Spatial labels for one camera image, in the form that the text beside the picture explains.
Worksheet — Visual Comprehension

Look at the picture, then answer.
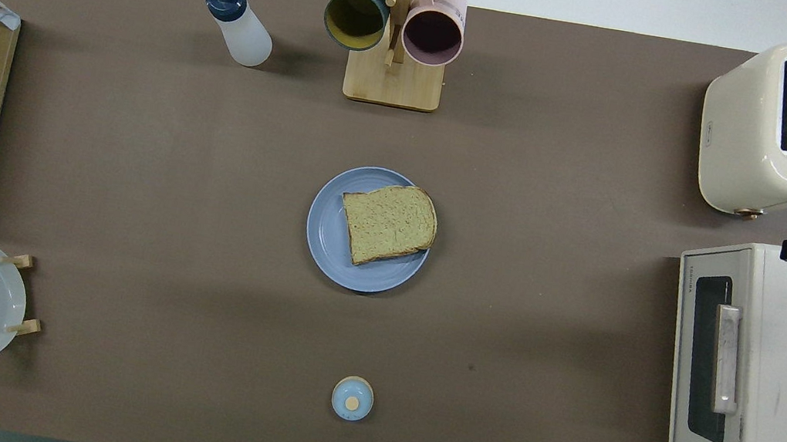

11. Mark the small blue wooden-knob shaker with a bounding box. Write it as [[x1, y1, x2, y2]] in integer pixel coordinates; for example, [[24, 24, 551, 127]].
[[329, 373, 377, 425]]

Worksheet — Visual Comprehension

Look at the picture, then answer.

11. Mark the cream two-slot toaster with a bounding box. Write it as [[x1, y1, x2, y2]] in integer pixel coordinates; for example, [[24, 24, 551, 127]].
[[687, 31, 787, 226]]

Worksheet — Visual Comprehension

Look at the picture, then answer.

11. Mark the wooden mug tree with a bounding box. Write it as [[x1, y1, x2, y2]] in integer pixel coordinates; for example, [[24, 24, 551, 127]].
[[308, 0, 475, 117]]

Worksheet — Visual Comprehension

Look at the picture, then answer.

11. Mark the pink mug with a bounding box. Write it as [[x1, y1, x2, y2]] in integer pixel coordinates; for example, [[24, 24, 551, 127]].
[[397, 0, 469, 71]]

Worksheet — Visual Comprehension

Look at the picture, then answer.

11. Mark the toasted bread slice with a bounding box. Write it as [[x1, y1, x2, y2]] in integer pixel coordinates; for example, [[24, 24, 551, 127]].
[[333, 176, 444, 277]]

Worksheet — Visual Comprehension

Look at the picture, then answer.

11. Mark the blue round plate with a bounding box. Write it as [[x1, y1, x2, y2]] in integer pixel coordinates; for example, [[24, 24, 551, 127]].
[[298, 157, 442, 302]]

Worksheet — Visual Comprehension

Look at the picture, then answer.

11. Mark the dark teal mug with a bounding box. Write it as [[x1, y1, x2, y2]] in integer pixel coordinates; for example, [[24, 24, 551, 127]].
[[319, 0, 393, 56]]

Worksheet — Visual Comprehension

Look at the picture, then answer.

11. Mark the brown table mat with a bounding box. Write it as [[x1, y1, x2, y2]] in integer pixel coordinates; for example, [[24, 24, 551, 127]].
[[0, 0, 787, 442]]

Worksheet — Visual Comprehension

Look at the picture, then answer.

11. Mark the translucent bottle with blue cap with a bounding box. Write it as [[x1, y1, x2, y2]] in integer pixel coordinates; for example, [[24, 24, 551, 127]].
[[196, 0, 281, 71]]

